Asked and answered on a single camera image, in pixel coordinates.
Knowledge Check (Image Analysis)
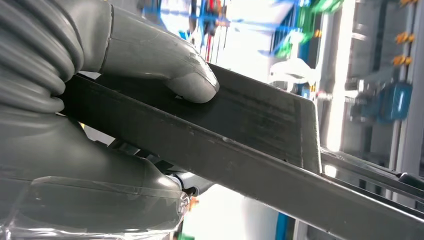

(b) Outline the blue machine housing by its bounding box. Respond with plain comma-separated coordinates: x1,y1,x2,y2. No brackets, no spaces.
377,82,414,124

